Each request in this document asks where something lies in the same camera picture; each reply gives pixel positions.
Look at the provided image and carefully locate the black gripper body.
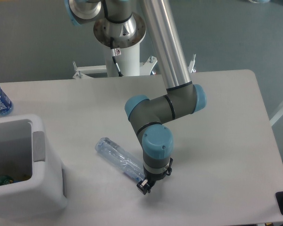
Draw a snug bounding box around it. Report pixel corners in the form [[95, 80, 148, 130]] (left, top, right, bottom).
[[144, 168, 169, 186]]

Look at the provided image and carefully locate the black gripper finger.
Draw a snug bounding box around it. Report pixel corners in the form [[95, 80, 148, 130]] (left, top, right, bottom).
[[136, 178, 155, 195], [164, 157, 173, 176]]

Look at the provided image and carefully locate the crushed clear plastic bottle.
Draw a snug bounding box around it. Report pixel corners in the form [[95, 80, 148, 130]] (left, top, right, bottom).
[[95, 137, 145, 183]]

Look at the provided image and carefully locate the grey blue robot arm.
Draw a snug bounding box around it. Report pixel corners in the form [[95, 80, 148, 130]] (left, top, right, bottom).
[[64, 0, 207, 194]]

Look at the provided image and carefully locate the white trash can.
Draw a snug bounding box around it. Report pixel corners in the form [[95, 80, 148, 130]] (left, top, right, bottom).
[[0, 114, 67, 220]]

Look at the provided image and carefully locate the trash inside the can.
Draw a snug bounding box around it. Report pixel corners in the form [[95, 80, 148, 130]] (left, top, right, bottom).
[[0, 174, 32, 186]]

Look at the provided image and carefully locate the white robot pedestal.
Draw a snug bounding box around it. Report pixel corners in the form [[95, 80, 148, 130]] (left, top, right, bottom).
[[73, 43, 158, 79]]

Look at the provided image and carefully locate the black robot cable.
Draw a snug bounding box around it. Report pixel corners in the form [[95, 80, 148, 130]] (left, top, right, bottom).
[[109, 37, 124, 77]]

